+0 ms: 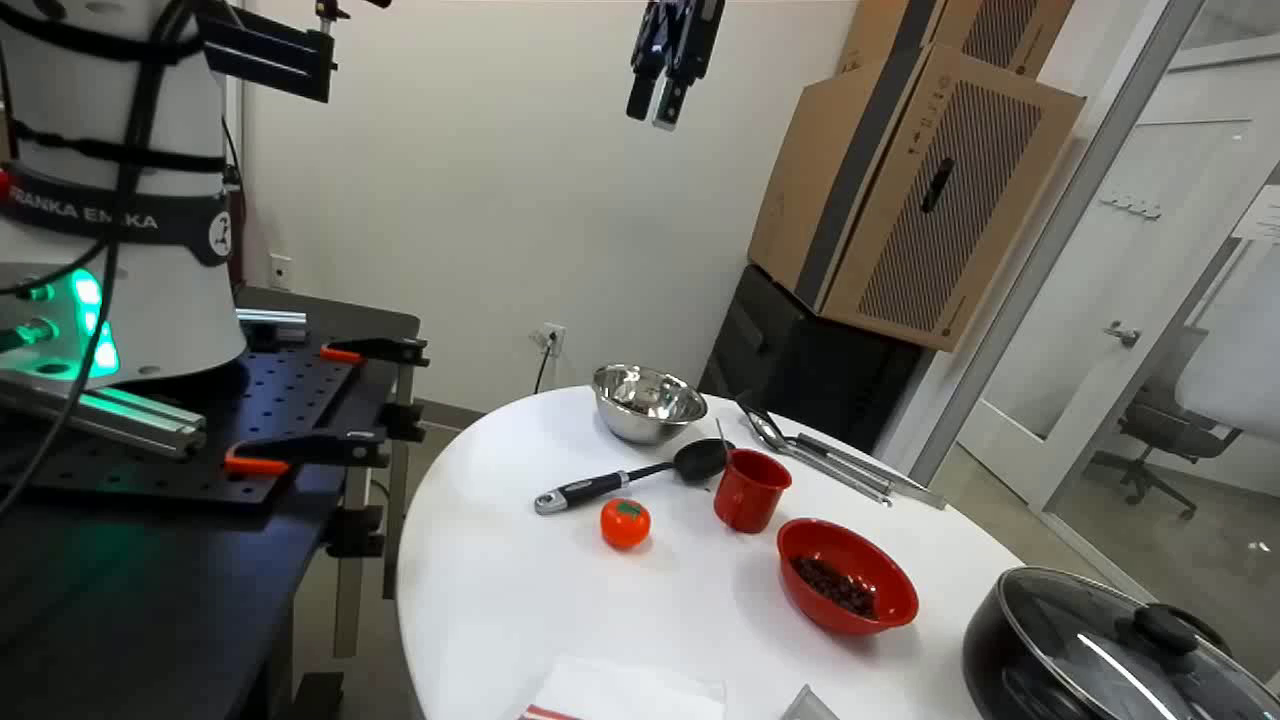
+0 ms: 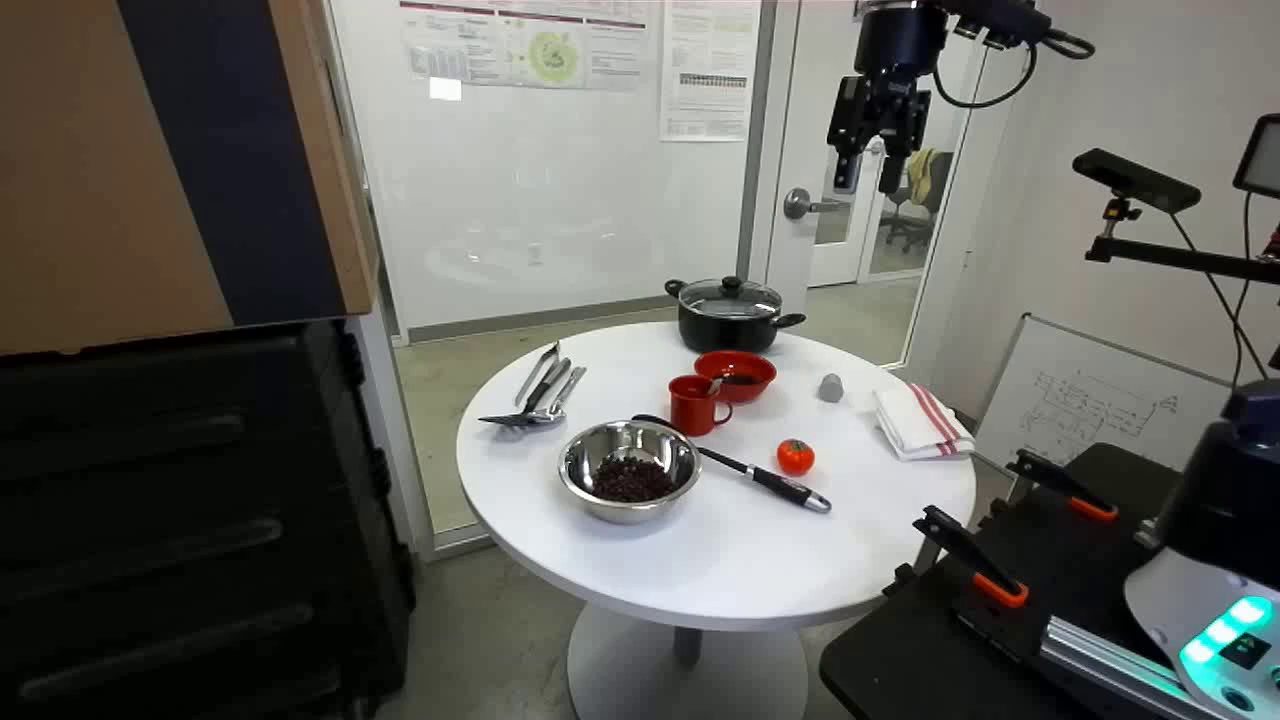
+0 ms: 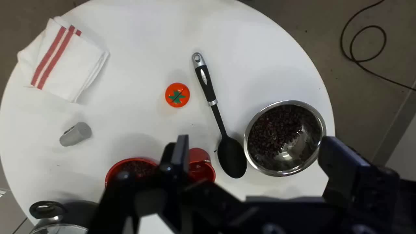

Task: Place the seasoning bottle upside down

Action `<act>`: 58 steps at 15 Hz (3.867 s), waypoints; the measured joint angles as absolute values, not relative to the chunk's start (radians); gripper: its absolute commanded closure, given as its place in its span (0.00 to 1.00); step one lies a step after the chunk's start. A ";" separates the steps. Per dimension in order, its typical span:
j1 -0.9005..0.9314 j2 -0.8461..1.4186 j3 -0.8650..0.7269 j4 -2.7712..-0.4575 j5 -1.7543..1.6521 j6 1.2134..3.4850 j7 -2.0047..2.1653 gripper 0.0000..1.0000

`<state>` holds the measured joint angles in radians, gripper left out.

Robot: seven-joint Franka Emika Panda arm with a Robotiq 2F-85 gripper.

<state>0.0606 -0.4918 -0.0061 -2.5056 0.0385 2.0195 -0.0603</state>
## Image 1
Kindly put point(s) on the red plastic cup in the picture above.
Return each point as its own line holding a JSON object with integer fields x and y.
{"x": 748, "y": 490}

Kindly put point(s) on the white cloth with red stripes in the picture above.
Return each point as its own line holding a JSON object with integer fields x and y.
{"x": 602, "y": 690}

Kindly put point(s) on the office chair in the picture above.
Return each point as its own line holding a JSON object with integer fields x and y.
{"x": 1204, "y": 390}

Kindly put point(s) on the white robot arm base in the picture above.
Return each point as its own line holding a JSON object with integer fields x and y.
{"x": 116, "y": 215}

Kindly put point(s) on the orange handled clamp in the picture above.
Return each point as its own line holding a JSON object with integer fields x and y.
{"x": 273, "y": 458}
{"x": 410, "y": 354}

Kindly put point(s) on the steel tongs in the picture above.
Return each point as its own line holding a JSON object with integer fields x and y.
{"x": 853, "y": 470}

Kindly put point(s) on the black perforated mounting table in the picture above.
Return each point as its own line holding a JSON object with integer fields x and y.
{"x": 163, "y": 589}

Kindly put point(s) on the black ladle with grey handle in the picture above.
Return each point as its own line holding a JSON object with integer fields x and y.
{"x": 694, "y": 467}

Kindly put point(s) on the orange handled clamp rear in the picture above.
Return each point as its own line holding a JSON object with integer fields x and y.
{"x": 410, "y": 354}

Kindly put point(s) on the orange handled clamp front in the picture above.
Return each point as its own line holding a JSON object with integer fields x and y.
{"x": 273, "y": 458}

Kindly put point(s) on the black pot with glass lid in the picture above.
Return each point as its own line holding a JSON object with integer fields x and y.
{"x": 1050, "y": 644}

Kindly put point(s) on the orange toy tomato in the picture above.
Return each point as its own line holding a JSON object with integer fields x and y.
{"x": 624, "y": 525}

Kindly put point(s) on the steel mixing bowl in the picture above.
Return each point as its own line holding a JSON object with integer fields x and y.
{"x": 646, "y": 407}

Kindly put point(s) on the red bowl with dark food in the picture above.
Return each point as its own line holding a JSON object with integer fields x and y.
{"x": 841, "y": 581}

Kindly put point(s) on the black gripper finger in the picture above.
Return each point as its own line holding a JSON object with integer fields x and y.
{"x": 650, "y": 56}
{"x": 686, "y": 38}

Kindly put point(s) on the black box under cardboard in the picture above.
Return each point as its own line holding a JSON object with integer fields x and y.
{"x": 792, "y": 362}

